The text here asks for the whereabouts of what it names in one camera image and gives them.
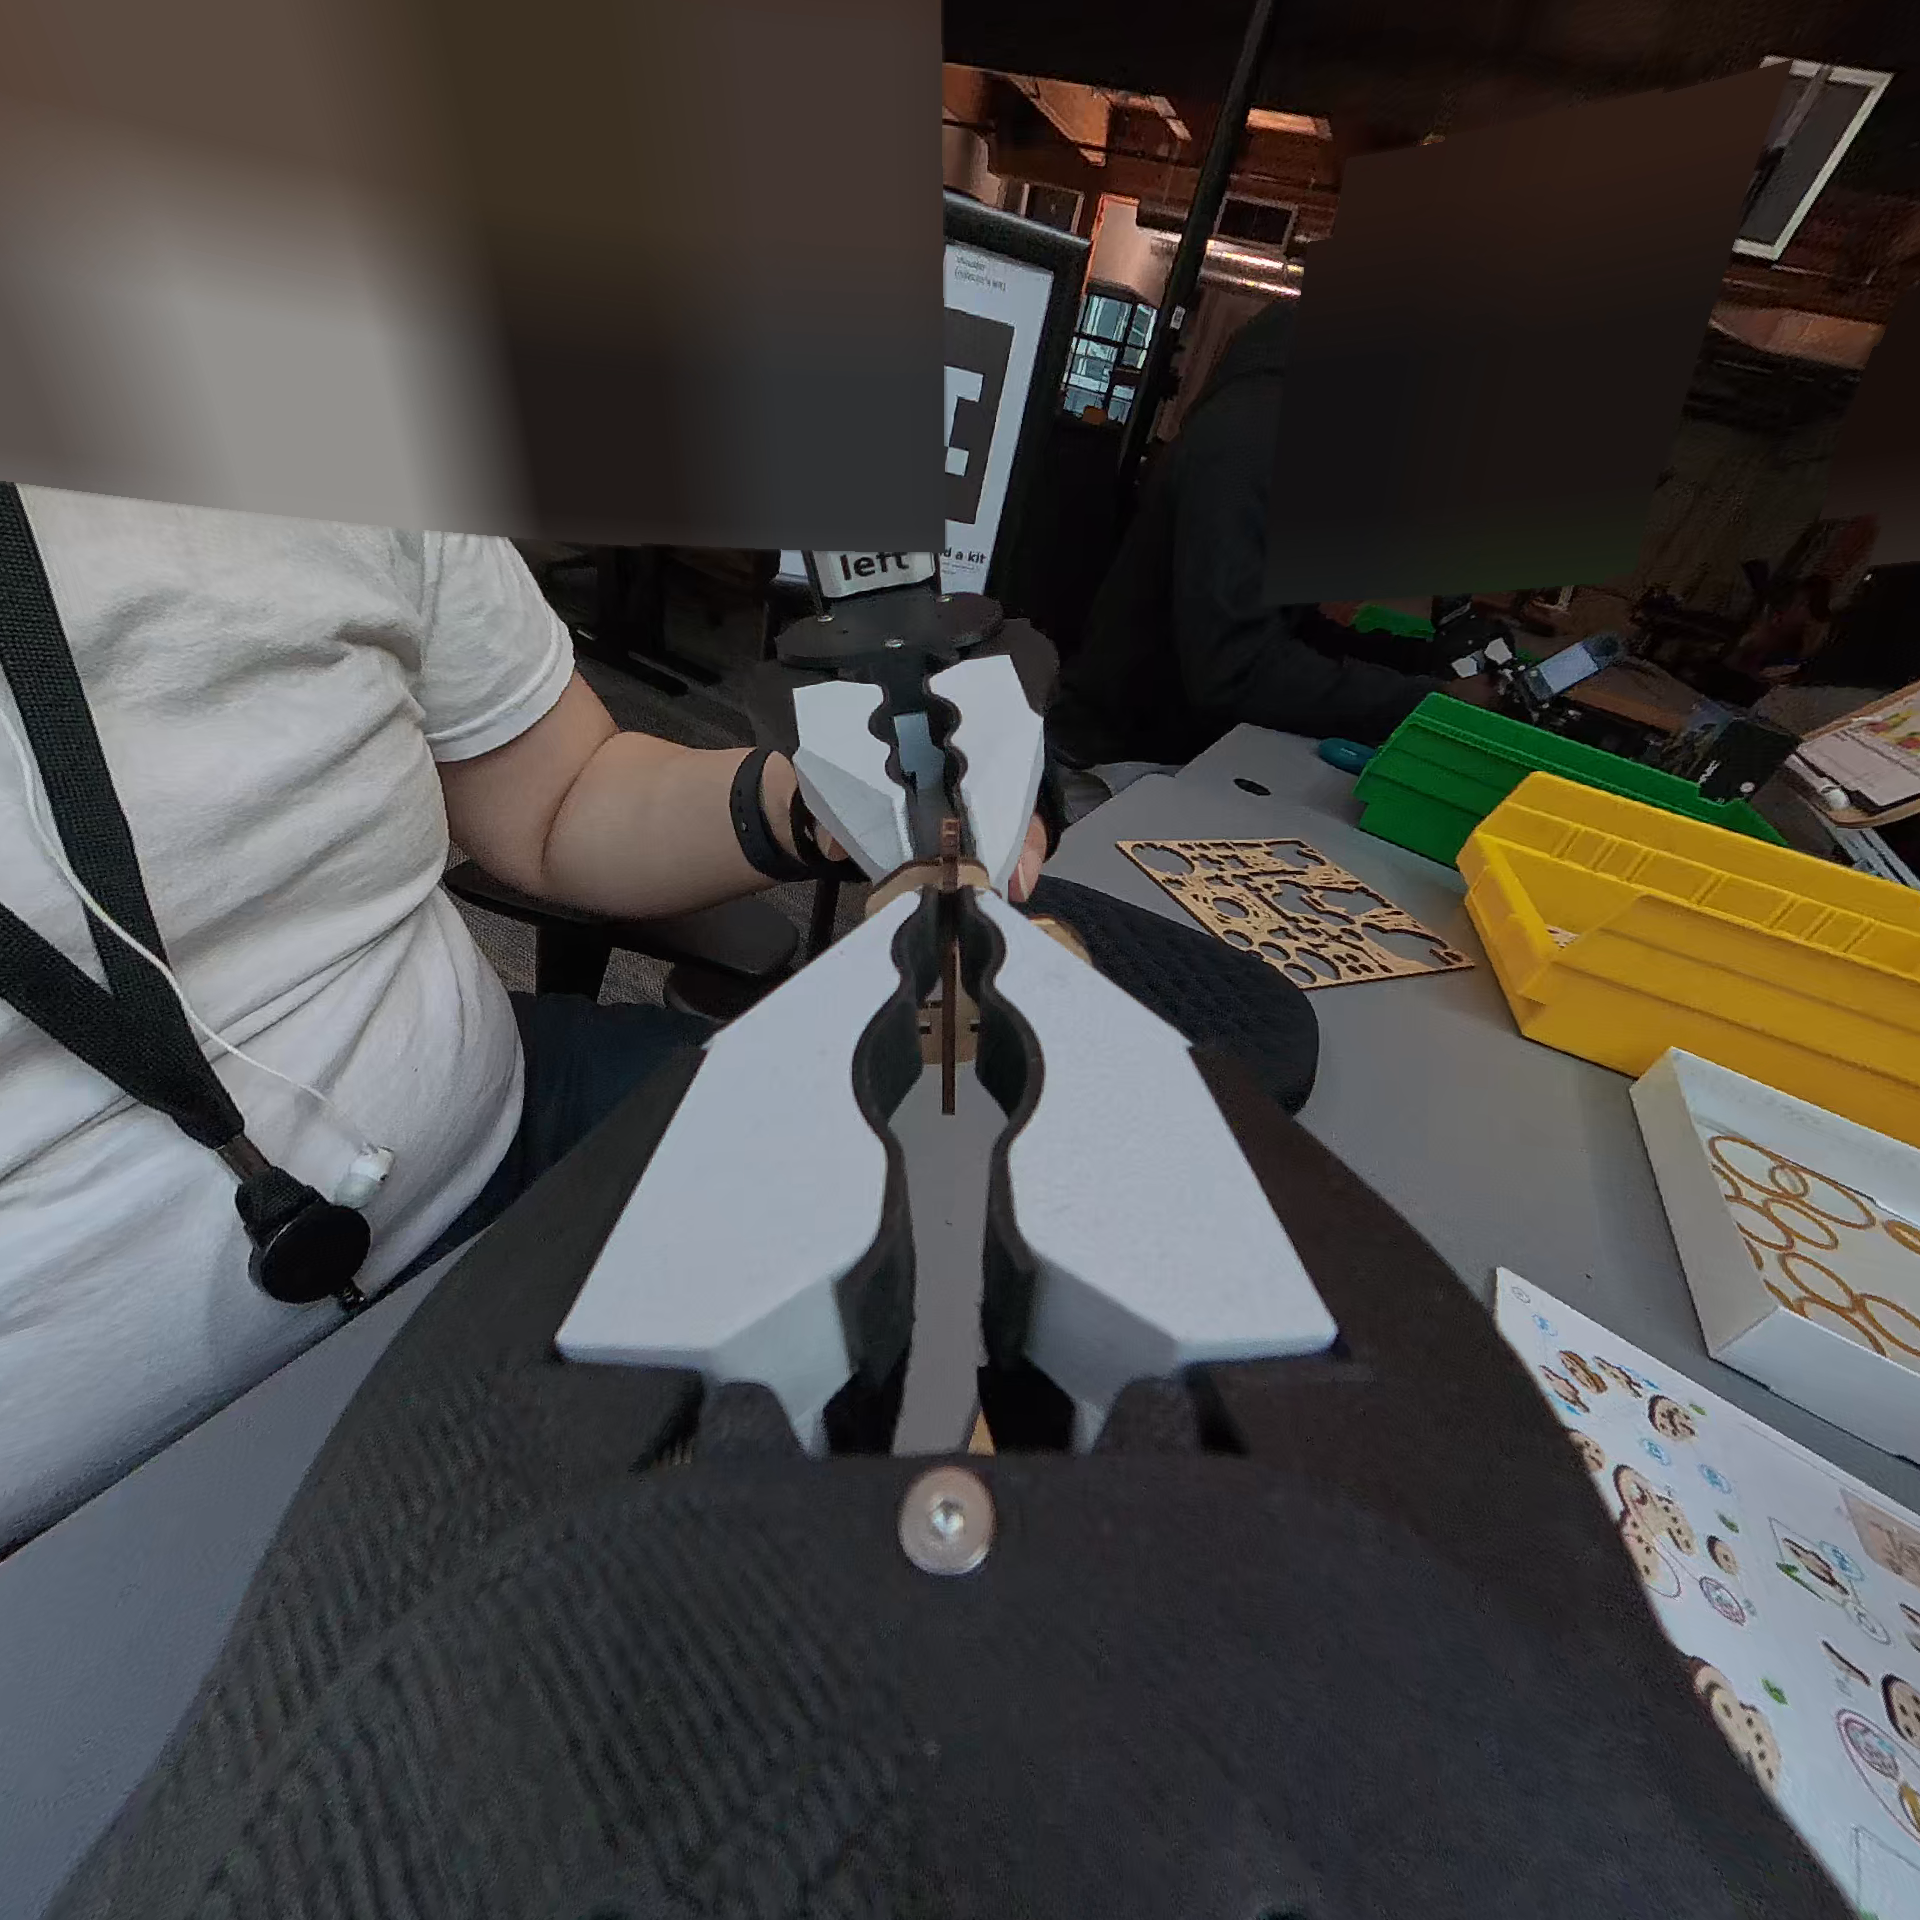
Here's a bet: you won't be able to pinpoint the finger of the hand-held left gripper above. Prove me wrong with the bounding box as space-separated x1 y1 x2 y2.
790 679 921 885
930 655 1052 887

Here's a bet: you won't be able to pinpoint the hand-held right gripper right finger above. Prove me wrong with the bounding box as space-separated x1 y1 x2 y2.
971 885 1340 1456

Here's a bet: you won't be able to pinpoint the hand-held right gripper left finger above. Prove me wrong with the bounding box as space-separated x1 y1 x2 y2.
556 896 921 1456

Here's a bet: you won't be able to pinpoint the wooden model assembly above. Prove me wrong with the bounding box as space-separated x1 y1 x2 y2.
870 815 1089 1119

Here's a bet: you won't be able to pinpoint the person's left forearm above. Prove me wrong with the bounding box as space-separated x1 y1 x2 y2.
540 717 758 921

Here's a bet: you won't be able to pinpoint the person's left hand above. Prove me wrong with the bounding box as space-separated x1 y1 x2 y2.
786 786 874 889

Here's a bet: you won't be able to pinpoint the black wristband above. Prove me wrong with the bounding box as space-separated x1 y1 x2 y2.
729 745 842 885

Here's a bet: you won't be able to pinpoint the person's dark trousers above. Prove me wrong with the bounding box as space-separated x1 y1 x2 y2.
508 989 710 1205

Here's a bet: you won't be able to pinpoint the laser-cut wooden sheet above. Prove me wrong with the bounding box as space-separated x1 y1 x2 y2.
1702 1125 1920 1360
1117 834 1476 991

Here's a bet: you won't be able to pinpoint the black padded wrist rest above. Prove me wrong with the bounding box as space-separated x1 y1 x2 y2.
1020 872 1322 1119

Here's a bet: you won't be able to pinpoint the black chair armrest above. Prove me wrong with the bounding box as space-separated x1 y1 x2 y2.
451 861 804 1023

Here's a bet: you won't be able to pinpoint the black and white marker sign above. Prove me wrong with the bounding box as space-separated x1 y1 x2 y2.
938 193 1092 593

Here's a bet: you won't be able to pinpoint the green plastic bin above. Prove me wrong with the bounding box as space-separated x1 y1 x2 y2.
1353 689 1787 872

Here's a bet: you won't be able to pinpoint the black stand pole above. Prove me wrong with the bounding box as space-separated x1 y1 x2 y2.
1131 0 1277 470

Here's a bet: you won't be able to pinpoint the white cardboard box tray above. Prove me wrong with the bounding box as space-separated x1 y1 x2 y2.
1630 1044 1920 1426

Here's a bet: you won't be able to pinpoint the yellow plastic bin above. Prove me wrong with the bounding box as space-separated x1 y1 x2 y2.
1459 768 1920 1104

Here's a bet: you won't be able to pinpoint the illustrated assembly booklet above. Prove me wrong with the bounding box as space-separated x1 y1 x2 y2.
1493 1266 1920 1920

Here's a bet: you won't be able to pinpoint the white earphone cable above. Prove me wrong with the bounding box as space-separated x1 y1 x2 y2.
0 697 396 1205

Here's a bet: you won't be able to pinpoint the black shoulder strap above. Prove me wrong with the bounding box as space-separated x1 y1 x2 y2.
0 481 376 1318

